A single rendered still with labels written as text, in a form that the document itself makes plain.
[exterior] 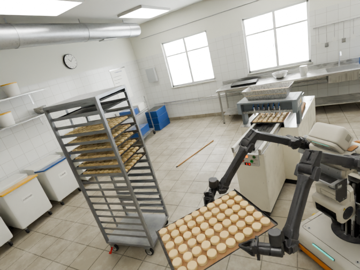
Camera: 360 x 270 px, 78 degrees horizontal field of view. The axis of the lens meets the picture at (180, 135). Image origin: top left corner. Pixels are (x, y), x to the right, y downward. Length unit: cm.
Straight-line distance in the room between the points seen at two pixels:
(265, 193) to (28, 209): 345
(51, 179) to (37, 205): 44
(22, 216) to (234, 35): 567
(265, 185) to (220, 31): 449
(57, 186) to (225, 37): 501
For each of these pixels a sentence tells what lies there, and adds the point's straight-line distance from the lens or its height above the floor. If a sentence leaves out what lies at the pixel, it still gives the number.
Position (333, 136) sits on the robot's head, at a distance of 167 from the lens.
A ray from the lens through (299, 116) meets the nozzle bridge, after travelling 302.
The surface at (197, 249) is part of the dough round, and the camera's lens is 131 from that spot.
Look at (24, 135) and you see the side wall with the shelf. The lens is 490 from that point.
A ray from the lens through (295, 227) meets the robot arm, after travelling 128.
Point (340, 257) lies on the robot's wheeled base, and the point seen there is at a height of 28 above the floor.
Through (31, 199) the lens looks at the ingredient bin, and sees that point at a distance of 427.
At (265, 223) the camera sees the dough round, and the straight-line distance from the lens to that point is 136.
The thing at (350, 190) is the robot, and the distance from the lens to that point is 196.
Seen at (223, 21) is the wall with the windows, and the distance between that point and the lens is 623.
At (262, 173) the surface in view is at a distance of 254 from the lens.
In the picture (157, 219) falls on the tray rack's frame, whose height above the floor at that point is 15.
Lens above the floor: 198
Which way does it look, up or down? 20 degrees down
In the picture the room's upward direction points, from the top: 15 degrees counter-clockwise
